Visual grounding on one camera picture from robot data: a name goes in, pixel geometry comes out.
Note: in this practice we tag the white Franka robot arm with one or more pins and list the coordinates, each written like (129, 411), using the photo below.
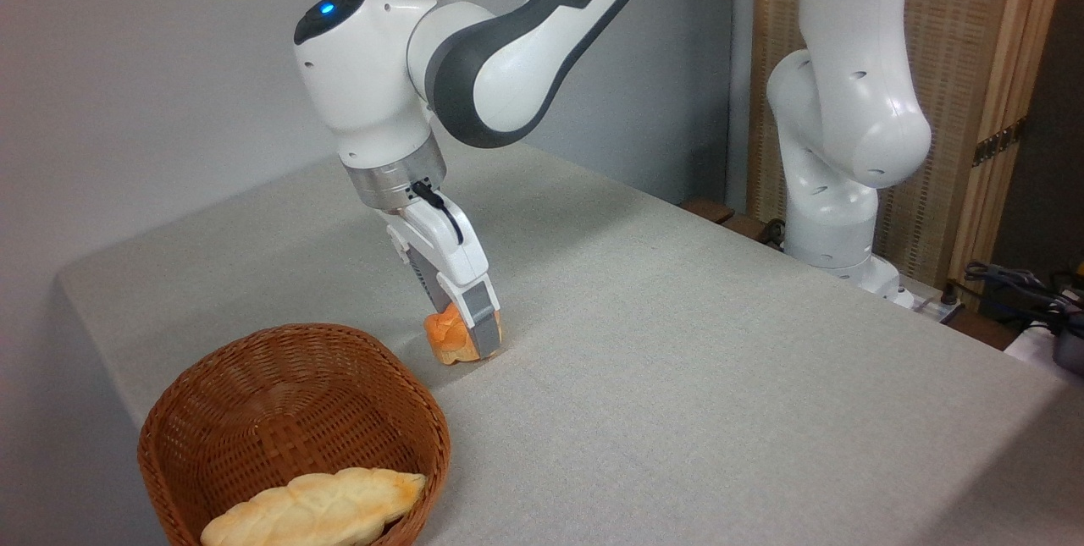
(364, 80)

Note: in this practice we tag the small round orange bread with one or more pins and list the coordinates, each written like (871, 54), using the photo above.
(445, 339)

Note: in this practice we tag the grey tablecloth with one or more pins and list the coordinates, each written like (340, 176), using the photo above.
(677, 360)

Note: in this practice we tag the white power strip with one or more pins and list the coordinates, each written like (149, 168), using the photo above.
(936, 305)

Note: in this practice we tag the long pale bread loaf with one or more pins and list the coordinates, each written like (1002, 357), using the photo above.
(313, 508)

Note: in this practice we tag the brown wicker basket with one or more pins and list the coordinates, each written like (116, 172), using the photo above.
(254, 394)

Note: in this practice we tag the wooden bamboo folding screen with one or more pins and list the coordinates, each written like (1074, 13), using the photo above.
(965, 21)

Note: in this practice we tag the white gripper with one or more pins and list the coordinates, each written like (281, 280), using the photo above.
(453, 250)

